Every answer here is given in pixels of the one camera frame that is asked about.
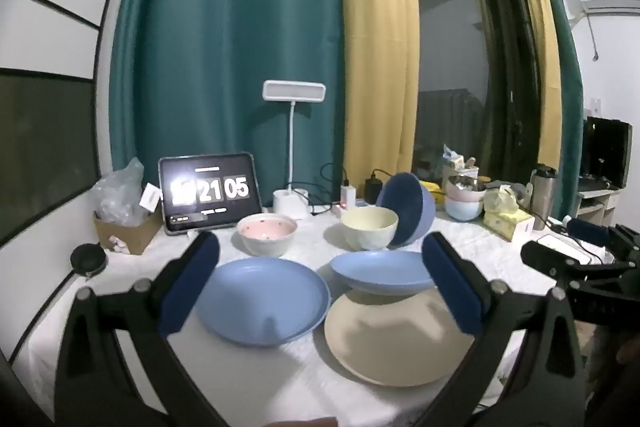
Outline small white box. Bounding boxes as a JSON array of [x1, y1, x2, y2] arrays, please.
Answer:
[[140, 184, 162, 214]]

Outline white air conditioner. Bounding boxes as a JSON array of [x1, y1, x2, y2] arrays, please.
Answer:
[[567, 0, 640, 25]]

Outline black round object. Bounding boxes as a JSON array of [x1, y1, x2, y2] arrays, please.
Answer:
[[70, 243, 108, 278]]

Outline large blue bowl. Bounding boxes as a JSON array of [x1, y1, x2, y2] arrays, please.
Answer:
[[376, 172, 437, 250]]

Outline black lamp cable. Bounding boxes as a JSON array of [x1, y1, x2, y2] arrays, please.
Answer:
[[287, 163, 347, 208]]

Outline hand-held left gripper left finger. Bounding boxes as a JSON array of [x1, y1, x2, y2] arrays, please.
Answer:
[[54, 231, 236, 427]]

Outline clear plastic bag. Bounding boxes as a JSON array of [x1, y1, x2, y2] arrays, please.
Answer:
[[91, 157, 151, 225]]

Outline steel thermos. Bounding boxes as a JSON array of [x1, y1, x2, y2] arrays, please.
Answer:
[[530, 164, 558, 230]]

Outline white desk lamp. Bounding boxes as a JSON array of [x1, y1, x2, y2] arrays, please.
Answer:
[[262, 80, 327, 214]]

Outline black monitor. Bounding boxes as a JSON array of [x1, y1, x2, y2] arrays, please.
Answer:
[[582, 117, 633, 190]]

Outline teal curtain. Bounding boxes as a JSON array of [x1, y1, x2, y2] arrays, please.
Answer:
[[530, 0, 586, 218], [109, 0, 346, 208]]

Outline steel bowl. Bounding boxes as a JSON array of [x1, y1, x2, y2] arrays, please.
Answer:
[[447, 175, 490, 192]]

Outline pink strawberry print bowl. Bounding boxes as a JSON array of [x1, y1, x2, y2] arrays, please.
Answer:
[[236, 213, 299, 258]]

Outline white tablecloth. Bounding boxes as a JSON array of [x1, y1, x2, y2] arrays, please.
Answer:
[[10, 202, 601, 427]]

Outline yellow tissue box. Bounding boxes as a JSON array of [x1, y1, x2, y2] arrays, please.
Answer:
[[482, 209, 535, 242]]

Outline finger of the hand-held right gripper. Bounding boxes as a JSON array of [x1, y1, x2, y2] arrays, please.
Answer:
[[520, 239, 628, 282], [567, 218, 640, 260]]

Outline yellow curtain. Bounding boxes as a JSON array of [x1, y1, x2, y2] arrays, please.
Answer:
[[492, 0, 563, 188], [340, 0, 420, 202]]

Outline blue plate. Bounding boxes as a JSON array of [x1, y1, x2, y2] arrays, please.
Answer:
[[194, 257, 332, 348], [330, 250, 437, 295]]

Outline white container with items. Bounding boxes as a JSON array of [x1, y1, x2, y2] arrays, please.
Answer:
[[442, 144, 481, 180]]

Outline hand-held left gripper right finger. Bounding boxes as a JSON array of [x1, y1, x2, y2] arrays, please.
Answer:
[[410, 231, 588, 427]]

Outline small light blue bowl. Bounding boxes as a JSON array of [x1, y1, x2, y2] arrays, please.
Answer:
[[444, 197, 485, 222]]

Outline cardboard box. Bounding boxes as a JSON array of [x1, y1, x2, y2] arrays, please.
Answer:
[[92, 209, 163, 255]]

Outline yellow packet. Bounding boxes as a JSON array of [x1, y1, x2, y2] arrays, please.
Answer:
[[420, 179, 447, 204]]

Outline white tv stand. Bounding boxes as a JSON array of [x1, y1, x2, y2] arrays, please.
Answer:
[[575, 187, 626, 228]]

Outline beige plate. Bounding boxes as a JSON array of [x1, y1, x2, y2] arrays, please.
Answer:
[[324, 289, 476, 388]]

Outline tablet showing clock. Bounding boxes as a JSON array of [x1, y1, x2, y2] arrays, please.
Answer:
[[158, 152, 265, 237]]

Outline pale yellow bowl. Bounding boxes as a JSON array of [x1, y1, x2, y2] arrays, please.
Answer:
[[341, 206, 399, 253]]

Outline small pink bowl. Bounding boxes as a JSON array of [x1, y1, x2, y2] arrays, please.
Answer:
[[446, 187, 486, 204]]

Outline grey cloth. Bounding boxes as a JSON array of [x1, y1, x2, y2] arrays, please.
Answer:
[[487, 179, 532, 198]]

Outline dark glass sliding door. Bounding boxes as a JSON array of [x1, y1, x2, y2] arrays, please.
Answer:
[[405, 0, 541, 188]]

